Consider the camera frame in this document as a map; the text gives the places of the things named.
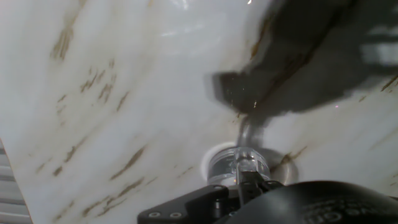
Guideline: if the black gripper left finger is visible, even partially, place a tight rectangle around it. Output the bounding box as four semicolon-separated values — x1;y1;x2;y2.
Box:
137;171;249;224

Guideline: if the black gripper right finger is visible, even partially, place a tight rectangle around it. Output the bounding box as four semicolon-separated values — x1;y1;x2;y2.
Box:
248;171;284;203

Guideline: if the clear glass mug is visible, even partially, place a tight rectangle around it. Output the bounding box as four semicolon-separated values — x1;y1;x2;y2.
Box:
205;146;272;189

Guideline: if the white marble pattern board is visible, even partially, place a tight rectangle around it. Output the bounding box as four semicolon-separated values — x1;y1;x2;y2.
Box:
0;0;398;224

